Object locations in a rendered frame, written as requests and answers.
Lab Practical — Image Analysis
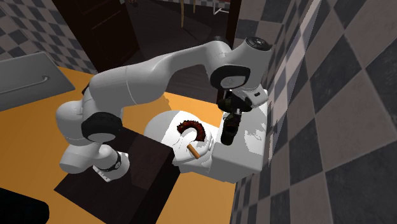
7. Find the dark robot stand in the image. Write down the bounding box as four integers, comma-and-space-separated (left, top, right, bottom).
53, 123, 183, 224

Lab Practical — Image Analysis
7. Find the dark brown door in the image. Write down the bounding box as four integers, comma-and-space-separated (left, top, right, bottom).
50, 0, 141, 74

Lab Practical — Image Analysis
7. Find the curved red brush wooden handle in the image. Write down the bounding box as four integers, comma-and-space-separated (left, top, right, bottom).
176, 119, 207, 160

